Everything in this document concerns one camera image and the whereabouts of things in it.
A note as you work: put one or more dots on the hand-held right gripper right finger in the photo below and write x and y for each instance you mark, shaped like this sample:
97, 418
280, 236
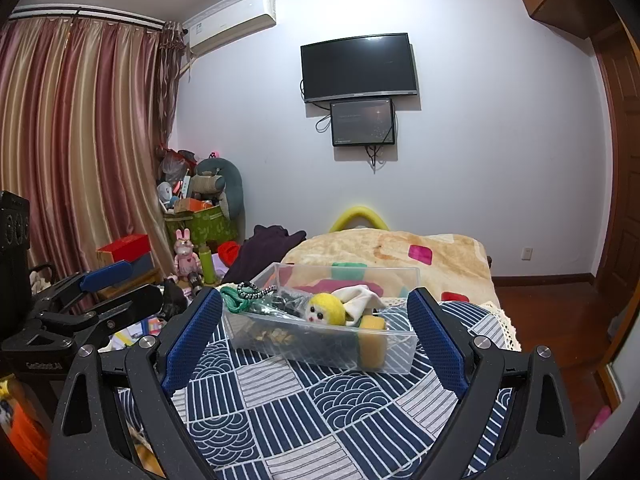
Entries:
440, 345

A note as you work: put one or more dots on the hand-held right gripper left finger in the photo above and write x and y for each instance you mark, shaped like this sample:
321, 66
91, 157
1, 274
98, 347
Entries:
192, 340

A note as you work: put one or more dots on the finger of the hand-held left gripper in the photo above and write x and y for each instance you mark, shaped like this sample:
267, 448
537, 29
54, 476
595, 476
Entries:
107, 272
135, 302

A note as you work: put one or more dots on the green knit cloth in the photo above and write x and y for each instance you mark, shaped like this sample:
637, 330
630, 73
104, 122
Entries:
237, 300

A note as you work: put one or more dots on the yellow sponge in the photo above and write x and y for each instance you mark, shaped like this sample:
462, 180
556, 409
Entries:
372, 342

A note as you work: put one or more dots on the floral scrunchie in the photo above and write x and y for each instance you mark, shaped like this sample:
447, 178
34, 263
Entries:
270, 336

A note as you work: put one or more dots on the white cloth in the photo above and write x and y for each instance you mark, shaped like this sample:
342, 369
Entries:
360, 297

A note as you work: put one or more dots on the clear plastic storage box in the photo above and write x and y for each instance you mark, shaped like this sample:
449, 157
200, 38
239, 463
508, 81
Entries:
320, 347

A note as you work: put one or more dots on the yellow plush toy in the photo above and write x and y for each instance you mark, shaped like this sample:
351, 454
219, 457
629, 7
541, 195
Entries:
325, 310

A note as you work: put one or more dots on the pile of papers and books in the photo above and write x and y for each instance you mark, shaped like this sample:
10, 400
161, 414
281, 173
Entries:
137, 332

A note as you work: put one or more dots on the red box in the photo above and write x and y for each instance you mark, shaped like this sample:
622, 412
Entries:
125, 246

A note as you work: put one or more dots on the grey-blue box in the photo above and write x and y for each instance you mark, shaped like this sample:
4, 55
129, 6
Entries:
142, 265

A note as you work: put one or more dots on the black plastic bag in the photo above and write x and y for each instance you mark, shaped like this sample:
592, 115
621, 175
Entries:
174, 300

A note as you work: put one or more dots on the black flashlight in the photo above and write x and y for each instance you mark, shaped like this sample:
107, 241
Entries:
194, 284

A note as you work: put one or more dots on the pink rabbit toy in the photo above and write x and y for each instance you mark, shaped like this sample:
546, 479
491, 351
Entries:
186, 255

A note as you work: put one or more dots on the green bottle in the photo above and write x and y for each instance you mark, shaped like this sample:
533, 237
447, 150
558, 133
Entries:
207, 265

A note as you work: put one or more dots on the orange bag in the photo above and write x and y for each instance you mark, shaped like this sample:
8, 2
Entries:
25, 435

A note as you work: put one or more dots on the printed beige blanket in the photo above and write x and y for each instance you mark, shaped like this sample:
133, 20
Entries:
440, 260

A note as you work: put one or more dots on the red cloth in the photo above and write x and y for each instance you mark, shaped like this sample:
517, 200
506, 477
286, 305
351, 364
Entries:
230, 252

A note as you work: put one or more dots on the green fabric storage box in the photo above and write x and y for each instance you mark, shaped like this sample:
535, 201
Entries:
205, 227

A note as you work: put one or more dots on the dark purple garment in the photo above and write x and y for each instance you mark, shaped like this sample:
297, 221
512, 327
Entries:
265, 252

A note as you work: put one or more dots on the clear plastic bag of clutter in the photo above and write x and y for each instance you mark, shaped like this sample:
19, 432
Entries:
175, 170

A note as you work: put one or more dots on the striped curtain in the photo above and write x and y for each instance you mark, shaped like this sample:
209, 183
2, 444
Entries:
85, 135

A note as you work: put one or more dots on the blue patterned tablecloth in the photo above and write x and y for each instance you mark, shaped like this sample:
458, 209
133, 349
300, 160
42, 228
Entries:
310, 420

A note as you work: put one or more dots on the grey-green plush toy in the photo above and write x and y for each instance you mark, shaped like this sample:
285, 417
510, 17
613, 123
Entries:
227, 180

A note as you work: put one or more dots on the yellow curved cushion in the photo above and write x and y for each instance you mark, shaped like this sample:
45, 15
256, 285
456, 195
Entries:
357, 212

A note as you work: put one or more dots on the pink object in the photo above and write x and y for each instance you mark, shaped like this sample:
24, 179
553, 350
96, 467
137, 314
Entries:
600, 420

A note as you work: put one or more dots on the wooden door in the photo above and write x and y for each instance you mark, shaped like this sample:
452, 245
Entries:
622, 160

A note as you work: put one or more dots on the curtain rod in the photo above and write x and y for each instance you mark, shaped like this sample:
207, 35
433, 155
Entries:
90, 12

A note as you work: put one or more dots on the white air conditioner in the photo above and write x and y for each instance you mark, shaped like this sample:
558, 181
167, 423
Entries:
230, 25

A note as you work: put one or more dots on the wall socket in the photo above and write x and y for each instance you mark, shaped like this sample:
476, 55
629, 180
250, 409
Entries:
526, 253

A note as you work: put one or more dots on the small wall-mounted monitor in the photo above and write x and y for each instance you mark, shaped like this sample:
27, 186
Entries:
363, 122

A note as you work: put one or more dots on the wall-mounted television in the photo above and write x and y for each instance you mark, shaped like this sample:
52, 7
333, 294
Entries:
359, 67

